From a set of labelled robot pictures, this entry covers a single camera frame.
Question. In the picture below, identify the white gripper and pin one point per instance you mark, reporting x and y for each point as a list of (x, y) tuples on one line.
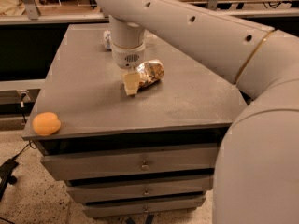
[(128, 58)]

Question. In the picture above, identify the orange soda can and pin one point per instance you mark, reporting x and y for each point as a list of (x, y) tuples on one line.
[(150, 72)]

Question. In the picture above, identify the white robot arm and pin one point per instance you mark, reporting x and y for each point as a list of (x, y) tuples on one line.
[(256, 178)]

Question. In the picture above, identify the clear plastic water bottle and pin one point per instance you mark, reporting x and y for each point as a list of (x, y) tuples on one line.
[(106, 38)]

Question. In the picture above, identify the grey drawer cabinet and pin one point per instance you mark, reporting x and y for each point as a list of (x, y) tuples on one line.
[(189, 105)]

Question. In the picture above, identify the orange bell pepper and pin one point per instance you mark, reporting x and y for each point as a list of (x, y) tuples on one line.
[(46, 123)]

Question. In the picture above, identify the top grey drawer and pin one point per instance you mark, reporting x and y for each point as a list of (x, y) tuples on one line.
[(131, 161)]

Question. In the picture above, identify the grey drawer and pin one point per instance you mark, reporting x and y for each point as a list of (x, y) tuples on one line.
[(153, 187), (131, 161), (151, 205)]

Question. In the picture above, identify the middle grey drawer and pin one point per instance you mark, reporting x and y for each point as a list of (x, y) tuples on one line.
[(153, 187)]

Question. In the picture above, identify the bottom grey drawer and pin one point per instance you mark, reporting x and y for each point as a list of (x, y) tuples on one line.
[(151, 205)]

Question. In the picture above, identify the black stand left floor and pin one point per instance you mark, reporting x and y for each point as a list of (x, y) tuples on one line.
[(6, 175)]

